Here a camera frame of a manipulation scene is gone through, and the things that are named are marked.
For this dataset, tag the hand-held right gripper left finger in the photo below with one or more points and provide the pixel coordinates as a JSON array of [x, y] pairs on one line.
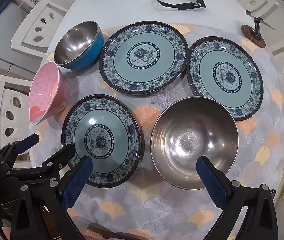
[[78, 180]]

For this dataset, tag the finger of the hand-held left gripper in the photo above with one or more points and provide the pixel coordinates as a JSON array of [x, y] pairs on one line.
[[62, 155], [29, 141]]

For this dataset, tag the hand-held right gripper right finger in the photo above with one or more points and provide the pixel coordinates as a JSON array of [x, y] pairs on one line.
[[211, 180]]

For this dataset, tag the large steel bowl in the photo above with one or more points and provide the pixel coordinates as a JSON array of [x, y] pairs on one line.
[[189, 140]]

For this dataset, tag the pink dotted bowl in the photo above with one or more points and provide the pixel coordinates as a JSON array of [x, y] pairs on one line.
[[44, 90]]

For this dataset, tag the blue floral plate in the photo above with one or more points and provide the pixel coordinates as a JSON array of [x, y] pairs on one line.
[[142, 55], [112, 130], [226, 75]]

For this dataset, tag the blue steel bowl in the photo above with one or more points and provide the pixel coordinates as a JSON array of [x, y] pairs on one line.
[[77, 42]]

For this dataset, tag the fan-patterned tablecloth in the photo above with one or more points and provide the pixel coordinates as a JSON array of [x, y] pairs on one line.
[[144, 210]]

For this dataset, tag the small stand with brown base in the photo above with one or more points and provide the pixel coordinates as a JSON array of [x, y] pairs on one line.
[[253, 36]]

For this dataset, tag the black folding frame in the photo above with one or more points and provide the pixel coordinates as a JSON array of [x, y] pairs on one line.
[[186, 5]]

